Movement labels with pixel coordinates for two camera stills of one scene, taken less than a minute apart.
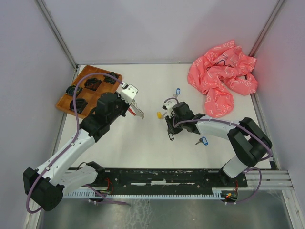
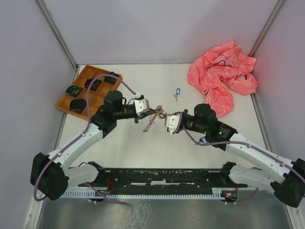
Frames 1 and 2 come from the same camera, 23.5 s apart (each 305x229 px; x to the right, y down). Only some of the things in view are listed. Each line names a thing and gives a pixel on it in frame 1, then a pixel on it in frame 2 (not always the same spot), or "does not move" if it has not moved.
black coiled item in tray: x=81 y=104 does not move
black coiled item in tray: x=92 y=84 does not move
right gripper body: x=174 y=128 to x=188 y=121
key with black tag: x=171 y=136 to x=159 y=117
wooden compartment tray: x=89 y=89 does not move
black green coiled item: x=71 y=90 does not move
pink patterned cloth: x=218 y=73 does not move
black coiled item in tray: x=108 y=79 does not move
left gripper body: x=122 y=106 to x=139 y=117
